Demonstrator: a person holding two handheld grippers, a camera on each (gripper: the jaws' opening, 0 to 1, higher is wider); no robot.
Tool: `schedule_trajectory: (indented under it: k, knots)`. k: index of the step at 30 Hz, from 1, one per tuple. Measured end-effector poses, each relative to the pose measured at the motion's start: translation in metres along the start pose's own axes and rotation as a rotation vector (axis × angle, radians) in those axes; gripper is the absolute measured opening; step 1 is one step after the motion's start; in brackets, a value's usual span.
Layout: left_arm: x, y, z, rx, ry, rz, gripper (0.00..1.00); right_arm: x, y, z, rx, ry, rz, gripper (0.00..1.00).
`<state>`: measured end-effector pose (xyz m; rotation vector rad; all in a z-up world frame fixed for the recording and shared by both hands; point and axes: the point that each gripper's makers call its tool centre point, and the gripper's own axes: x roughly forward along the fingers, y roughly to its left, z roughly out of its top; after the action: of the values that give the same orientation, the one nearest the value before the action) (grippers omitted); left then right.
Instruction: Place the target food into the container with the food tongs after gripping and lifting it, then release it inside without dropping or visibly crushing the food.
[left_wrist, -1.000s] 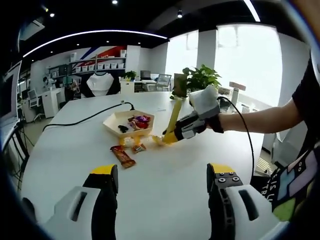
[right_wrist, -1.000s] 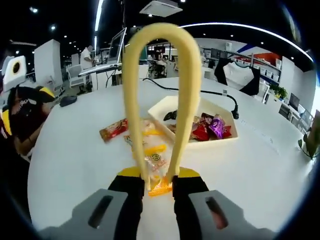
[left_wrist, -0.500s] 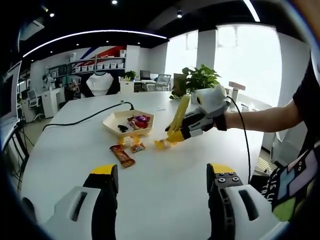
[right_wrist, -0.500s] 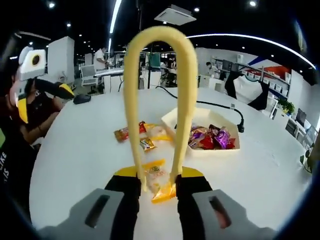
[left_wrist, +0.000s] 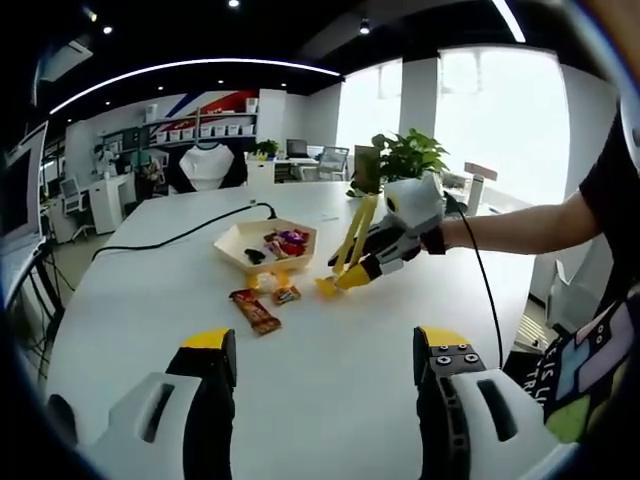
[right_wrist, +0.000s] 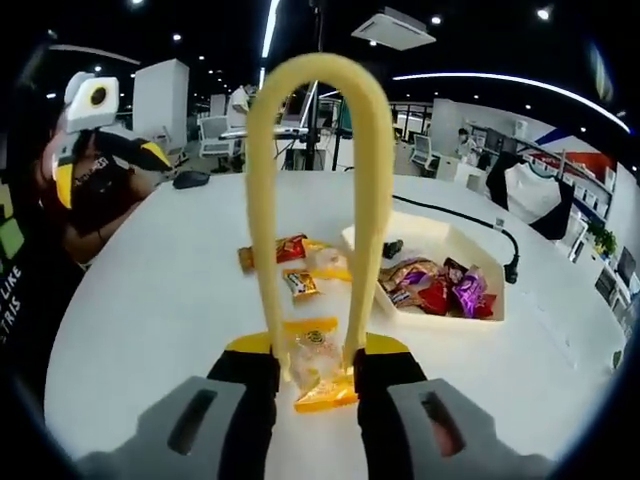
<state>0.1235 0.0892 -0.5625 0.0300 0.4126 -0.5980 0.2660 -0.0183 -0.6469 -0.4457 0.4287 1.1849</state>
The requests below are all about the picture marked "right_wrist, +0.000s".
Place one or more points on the purple food packet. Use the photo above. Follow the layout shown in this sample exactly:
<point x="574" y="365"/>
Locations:
<point x="470" y="290"/>

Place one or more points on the black tripod stand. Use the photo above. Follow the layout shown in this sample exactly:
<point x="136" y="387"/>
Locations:
<point x="312" y="150"/>

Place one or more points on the white cabinet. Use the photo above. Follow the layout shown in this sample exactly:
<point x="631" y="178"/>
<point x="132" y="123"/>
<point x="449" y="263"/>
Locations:
<point x="162" y="100"/>

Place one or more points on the brown pink food packet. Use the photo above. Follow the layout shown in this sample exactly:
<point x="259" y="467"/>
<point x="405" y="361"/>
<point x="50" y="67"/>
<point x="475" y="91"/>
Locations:
<point x="407" y="275"/>

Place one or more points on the small green potted plant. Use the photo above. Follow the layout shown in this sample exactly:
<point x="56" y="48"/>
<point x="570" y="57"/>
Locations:
<point x="602" y="237"/>

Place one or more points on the small red food packet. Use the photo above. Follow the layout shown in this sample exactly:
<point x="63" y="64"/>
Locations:
<point x="486" y="306"/>

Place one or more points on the ceiling air conditioner unit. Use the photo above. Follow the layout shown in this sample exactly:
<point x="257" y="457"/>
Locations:
<point x="392" y="30"/>

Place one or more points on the black food packet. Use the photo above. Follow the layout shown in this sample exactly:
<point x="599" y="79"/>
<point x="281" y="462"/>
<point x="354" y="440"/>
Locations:
<point x="392" y="248"/>

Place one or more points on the black and white shirt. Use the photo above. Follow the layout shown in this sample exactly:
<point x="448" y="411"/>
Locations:
<point x="530" y="195"/>

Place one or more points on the yellow food tongs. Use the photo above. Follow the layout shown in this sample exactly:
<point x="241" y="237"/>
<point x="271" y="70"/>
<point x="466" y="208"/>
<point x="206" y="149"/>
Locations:
<point x="260" y="200"/>

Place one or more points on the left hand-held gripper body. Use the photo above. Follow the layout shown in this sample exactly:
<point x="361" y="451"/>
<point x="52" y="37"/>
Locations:
<point x="85" y="112"/>

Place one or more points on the maroon food packet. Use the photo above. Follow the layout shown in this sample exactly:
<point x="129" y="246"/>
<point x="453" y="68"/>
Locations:
<point x="454" y="271"/>

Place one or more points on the orange food packet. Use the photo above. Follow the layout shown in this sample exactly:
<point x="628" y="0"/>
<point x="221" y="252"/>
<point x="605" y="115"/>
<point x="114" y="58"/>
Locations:
<point x="246" y="259"/>

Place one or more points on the black computer mouse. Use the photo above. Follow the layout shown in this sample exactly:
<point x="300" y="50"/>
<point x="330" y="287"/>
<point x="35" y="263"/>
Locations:
<point x="191" y="180"/>

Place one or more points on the orange-red food packet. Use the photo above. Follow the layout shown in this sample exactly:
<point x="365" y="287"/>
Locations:
<point x="290" y="248"/>

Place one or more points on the shelf with white boxes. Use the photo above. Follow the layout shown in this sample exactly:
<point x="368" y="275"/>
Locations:
<point x="590" y="175"/>

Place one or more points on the white office chair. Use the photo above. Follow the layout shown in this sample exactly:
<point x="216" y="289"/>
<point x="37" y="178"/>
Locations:
<point x="422" y="150"/>
<point x="215" y="135"/>

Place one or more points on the cream hexagonal container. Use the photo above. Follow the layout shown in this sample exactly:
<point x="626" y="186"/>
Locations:
<point x="450" y="235"/>

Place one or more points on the small white candy food packet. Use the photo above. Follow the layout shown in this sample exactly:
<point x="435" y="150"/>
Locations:
<point x="402" y="298"/>

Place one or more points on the ceiling light strip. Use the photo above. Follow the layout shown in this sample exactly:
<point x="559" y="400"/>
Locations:
<point x="270" y="30"/>
<point x="500" y="80"/>

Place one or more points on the person's black printed shirt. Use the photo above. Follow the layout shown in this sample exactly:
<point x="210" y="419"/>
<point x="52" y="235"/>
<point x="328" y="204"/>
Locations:
<point x="20" y="300"/>

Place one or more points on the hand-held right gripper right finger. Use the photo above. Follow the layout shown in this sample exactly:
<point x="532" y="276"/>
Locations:
<point x="390" y="415"/>

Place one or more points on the gold candy bar food packet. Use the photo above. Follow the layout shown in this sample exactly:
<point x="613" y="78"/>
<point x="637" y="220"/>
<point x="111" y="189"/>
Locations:
<point x="301" y="285"/>

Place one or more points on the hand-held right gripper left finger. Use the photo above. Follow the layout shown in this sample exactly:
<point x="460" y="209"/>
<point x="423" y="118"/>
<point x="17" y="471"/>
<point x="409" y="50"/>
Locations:
<point x="240" y="415"/>

